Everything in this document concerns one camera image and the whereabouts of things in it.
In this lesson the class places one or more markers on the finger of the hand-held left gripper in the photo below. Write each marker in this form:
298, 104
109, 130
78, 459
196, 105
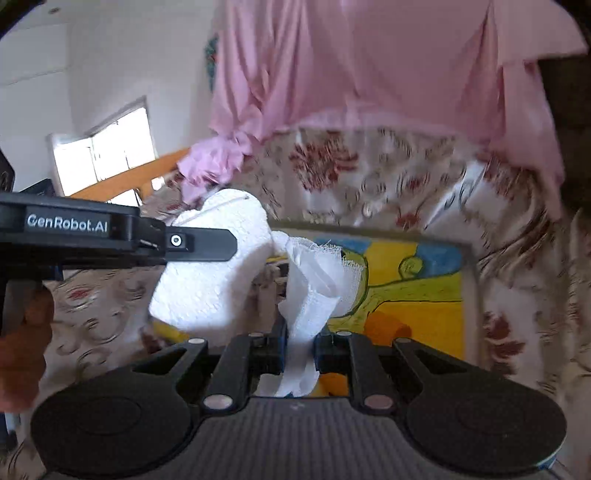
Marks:
207, 244

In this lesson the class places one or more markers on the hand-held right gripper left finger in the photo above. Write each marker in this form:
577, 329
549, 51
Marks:
276, 348

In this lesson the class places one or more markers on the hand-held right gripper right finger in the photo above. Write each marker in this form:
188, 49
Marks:
322, 353

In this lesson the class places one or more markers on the plain white fluffy cloth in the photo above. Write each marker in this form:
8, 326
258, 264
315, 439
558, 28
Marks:
207, 286

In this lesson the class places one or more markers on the white gauze cloth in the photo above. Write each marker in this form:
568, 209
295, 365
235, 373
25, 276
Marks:
304, 286

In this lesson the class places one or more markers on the grey tray with colourful bottom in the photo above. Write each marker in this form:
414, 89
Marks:
415, 286

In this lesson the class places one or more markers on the person's left hand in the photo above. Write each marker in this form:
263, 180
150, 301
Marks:
23, 360

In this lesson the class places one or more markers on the window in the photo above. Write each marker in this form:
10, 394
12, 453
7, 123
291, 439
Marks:
115, 138

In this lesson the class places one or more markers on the floral bed sheet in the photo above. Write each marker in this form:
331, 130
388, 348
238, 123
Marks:
392, 184

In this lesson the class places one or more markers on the pink sheet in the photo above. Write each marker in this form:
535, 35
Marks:
369, 69

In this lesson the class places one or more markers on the orange wooden bed rail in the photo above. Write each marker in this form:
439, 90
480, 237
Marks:
138, 175

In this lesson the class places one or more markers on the wall picture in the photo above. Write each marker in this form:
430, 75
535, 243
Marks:
211, 60

